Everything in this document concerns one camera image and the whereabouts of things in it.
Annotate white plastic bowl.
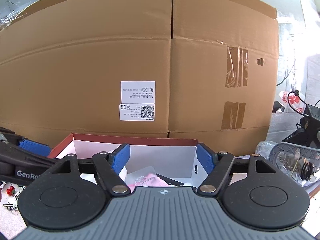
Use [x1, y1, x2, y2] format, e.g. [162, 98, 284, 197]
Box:
[118, 166, 127, 181]

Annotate red cherry ornament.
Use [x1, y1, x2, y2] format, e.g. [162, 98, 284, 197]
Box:
[6, 186, 16, 196]

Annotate pink item in bag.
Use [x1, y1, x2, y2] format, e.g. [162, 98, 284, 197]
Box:
[125, 166, 170, 191]

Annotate dark red storage box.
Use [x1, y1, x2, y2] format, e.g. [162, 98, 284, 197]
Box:
[49, 133, 207, 187]

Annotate black flat item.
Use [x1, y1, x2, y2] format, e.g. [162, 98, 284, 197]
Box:
[156, 174, 183, 187]

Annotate white shipping label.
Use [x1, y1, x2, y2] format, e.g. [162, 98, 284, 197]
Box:
[119, 81, 156, 121]

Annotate large brown cardboard box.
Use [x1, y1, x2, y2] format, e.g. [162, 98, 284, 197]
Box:
[1, 0, 279, 155]

